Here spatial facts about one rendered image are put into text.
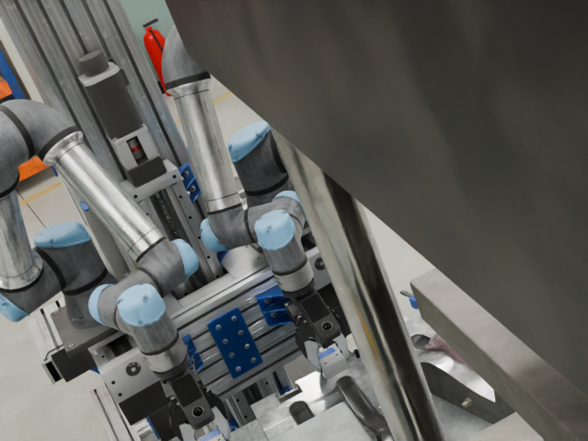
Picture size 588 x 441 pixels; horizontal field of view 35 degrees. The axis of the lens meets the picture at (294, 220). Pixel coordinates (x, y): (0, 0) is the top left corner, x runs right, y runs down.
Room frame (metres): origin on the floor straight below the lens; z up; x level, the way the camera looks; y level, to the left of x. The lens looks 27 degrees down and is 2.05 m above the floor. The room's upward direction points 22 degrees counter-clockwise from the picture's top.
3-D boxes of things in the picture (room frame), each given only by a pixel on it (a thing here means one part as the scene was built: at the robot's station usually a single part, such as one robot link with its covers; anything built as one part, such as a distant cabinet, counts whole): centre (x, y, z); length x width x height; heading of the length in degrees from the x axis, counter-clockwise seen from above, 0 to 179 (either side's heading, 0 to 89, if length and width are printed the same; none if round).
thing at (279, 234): (1.63, 0.04, 1.20); 0.09 x 0.08 x 0.11; 162
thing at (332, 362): (1.65, 0.04, 0.89); 0.13 x 0.05 x 0.05; 10
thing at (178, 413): (1.46, 0.31, 1.09); 0.09 x 0.08 x 0.12; 10
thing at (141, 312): (1.46, 0.31, 1.25); 0.09 x 0.08 x 0.11; 35
